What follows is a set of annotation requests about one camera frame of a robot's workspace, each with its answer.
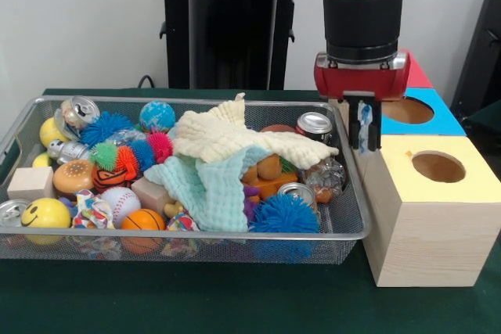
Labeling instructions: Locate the yellow smiley ball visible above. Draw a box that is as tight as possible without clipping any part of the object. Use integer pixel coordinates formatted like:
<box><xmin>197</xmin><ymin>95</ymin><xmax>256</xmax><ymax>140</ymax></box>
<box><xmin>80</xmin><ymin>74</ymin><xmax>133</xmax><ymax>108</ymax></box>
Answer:
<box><xmin>20</xmin><ymin>197</ymin><xmax>71</xmax><ymax>245</ymax></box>

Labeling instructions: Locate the clear packet of orange snacks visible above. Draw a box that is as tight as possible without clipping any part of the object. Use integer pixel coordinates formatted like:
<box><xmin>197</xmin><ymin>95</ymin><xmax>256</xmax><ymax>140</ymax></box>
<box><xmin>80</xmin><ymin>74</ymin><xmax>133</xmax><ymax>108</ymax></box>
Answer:
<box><xmin>303</xmin><ymin>156</ymin><xmax>348</xmax><ymax>204</ymax></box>

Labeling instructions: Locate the dark green side table cloth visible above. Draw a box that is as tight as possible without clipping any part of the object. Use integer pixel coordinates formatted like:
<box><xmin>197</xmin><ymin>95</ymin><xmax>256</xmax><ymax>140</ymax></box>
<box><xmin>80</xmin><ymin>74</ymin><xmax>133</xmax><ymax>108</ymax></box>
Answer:
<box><xmin>461</xmin><ymin>99</ymin><xmax>501</xmax><ymax>167</ymax></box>

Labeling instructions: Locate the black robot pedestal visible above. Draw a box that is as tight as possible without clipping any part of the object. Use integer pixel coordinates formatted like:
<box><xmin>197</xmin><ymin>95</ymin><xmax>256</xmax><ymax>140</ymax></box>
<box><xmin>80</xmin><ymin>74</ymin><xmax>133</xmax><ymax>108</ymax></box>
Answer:
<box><xmin>151</xmin><ymin>0</ymin><xmax>315</xmax><ymax>91</ymax></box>

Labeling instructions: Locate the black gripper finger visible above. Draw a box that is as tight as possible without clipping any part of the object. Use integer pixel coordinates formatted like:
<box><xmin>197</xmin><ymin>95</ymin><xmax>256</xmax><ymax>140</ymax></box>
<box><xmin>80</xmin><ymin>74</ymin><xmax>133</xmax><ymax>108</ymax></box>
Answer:
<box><xmin>369</xmin><ymin>99</ymin><xmax>383</xmax><ymax>151</ymax></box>
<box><xmin>348</xmin><ymin>99</ymin><xmax>362</xmax><ymax>150</ymax></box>

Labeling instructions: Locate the blue furry monster toy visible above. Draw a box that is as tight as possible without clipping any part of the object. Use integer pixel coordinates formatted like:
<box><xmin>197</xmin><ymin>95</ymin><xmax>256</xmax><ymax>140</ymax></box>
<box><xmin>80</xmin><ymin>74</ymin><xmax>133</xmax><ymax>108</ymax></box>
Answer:
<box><xmin>248</xmin><ymin>192</ymin><xmax>321</xmax><ymax>234</ymax></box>

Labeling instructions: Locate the plain wooden cube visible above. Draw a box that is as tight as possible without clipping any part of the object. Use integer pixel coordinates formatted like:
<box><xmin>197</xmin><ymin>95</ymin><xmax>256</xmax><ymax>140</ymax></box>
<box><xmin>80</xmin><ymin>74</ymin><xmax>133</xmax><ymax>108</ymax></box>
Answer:
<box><xmin>6</xmin><ymin>165</ymin><xmax>55</xmax><ymax>201</ymax></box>

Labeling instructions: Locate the clear packet of blue sweets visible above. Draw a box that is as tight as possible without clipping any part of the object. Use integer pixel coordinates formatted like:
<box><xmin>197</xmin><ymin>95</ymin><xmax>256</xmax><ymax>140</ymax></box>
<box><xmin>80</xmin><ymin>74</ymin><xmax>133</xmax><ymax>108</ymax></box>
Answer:
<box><xmin>358</xmin><ymin>101</ymin><xmax>373</xmax><ymax>156</ymax></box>

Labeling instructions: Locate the small orange basketball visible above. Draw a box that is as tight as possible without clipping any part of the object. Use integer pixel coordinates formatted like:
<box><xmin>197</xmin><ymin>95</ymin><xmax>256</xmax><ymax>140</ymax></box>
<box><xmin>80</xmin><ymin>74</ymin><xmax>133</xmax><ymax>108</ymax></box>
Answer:
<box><xmin>121</xmin><ymin>208</ymin><xmax>166</xmax><ymax>253</ymax></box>

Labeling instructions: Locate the mint waffle cloth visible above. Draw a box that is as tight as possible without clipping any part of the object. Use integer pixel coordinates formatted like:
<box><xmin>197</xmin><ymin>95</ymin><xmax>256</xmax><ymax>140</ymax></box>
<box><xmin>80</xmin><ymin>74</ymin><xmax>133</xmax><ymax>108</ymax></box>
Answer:
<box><xmin>143</xmin><ymin>145</ymin><xmax>271</xmax><ymax>233</ymax></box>

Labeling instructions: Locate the wooden box with three holes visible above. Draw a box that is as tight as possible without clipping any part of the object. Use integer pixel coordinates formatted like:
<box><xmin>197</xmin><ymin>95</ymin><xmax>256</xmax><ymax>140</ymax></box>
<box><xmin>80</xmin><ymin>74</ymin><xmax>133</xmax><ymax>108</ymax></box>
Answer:
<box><xmin>328</xmin><ymin>50</ymin><xmax>501</xmax><ymax>288</ymax></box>

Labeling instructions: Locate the shallow wire mesh bin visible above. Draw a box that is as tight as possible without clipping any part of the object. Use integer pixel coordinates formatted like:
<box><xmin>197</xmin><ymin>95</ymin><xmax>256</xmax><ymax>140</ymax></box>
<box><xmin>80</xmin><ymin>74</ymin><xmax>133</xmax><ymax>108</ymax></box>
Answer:
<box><xmin>0</xmin><ymin>95</ymin><xmax>371</xmax><ymax>267</ymax></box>

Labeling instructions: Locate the cream waffle cloth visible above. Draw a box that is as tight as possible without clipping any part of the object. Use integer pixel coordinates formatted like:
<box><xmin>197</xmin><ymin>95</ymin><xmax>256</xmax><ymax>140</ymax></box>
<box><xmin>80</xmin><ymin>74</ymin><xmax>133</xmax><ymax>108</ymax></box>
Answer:
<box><xmin>171</xmin><ymin>92</ymin><xmax>340</xmax><ymax>169</ymax></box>

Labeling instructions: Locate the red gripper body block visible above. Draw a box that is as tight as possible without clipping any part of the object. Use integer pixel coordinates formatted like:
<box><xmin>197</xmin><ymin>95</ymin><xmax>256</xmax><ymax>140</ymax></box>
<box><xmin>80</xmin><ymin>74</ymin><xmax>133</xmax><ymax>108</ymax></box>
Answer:
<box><xmin>314</xmin><ymin>51</ymin><xmax>411</xmax><ymax>105</ymax></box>

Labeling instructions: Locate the blue spiky rubber ball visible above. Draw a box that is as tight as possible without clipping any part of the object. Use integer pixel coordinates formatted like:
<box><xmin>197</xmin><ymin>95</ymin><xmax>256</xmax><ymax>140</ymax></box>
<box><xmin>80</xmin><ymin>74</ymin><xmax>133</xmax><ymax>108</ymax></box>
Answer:
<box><xmin>80</xmin><ymin>110</ymin><xmax>136</xmax><ymax>149</ymax></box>

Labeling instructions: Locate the blue green globe ball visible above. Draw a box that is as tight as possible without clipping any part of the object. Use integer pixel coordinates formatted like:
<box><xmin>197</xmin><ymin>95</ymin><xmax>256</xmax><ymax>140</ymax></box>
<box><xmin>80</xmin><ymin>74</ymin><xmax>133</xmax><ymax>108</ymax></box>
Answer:
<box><xmin>138</xmin><ymin>100</ymin><xmax>176</xmax><ymax>134</ymax></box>

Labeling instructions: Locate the toy hamburger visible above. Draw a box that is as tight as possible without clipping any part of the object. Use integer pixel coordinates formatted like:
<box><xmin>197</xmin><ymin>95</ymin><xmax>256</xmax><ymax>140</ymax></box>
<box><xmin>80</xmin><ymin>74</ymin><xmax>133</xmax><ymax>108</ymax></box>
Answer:
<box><xmin>52</xmin><ymin>159</ymin><xmax>96</xmax><ymax>195</ymax></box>

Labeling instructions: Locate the small white baseball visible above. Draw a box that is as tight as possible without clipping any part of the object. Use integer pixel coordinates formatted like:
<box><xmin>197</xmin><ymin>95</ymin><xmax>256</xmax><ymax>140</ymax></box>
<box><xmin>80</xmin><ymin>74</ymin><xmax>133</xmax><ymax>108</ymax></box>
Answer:
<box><xmin>97</xmin><ymin>185</ymin><xmax>141</xmax><ymax>228</ymax></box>

